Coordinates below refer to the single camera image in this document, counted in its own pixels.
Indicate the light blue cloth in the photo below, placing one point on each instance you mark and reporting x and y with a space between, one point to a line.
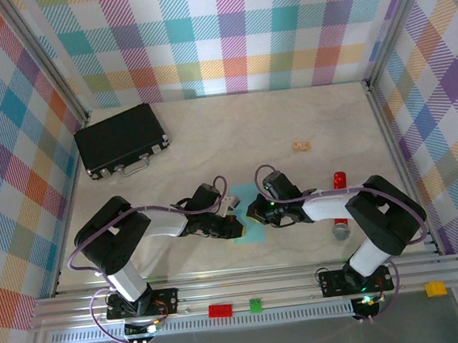
253 236

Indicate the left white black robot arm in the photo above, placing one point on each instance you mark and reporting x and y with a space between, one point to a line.
110 247

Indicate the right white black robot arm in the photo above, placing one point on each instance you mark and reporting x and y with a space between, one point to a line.
388 221

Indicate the red microphone with silver head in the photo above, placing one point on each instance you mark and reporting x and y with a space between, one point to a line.
339 180

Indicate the green toy brick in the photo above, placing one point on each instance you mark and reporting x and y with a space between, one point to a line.
255 305

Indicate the red toy brick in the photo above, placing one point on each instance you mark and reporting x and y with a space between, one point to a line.
220 310

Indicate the black controller board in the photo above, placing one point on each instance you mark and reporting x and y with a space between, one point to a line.
138 329
368 306

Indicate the yellow toy brick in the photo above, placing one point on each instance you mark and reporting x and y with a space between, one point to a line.
435 289

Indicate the aluminium mounting rail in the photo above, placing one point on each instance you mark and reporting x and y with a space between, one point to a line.
264 287

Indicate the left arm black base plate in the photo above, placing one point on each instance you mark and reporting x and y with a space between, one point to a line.
168 299

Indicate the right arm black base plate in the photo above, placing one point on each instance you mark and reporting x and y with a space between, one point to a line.
331 283

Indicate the aluminium side rail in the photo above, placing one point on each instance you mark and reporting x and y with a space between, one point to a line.
396 163

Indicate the aluminium frame post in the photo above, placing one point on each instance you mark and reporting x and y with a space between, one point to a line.
44 55
395 21

